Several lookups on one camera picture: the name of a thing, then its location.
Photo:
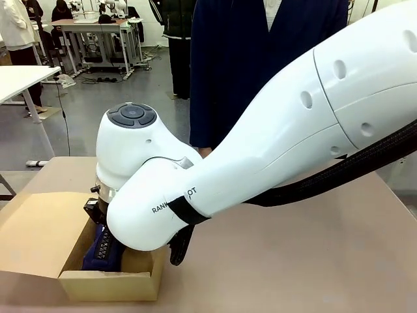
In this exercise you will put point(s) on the open cardboard box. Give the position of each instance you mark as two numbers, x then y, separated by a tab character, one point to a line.
32	228

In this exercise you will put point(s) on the person in blue coat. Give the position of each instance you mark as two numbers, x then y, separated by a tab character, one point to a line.
234	65

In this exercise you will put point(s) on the person's right hand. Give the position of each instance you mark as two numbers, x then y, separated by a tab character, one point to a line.
206	152

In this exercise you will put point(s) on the grey metal-frame table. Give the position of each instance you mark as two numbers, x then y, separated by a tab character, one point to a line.
91	26

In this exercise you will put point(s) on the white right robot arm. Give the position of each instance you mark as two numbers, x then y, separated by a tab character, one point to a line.
293	114

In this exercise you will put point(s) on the white table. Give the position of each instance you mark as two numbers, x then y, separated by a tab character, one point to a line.
19	80

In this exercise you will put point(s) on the seated person in black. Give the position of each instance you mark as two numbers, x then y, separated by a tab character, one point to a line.
62	13

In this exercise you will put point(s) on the person's right forearm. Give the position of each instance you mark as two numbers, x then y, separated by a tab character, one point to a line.
202	124

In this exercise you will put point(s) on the bystander in black jacket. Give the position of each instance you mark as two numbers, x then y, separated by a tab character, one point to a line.
179	19

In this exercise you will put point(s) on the black table leg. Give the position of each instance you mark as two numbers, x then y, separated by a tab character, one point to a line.
6	187

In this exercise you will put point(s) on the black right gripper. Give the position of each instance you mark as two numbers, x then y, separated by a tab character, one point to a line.
97	212

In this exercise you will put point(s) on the white plastic bag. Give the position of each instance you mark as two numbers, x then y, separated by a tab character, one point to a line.
66	80

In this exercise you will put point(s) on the power strip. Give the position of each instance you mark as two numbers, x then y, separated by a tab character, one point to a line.
109	79

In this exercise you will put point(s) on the bystander in white jacket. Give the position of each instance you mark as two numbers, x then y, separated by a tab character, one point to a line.
16	26

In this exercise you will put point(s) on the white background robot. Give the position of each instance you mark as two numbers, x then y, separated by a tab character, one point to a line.
121	5

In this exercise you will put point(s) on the black cap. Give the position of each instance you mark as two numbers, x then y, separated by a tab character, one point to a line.
107	19

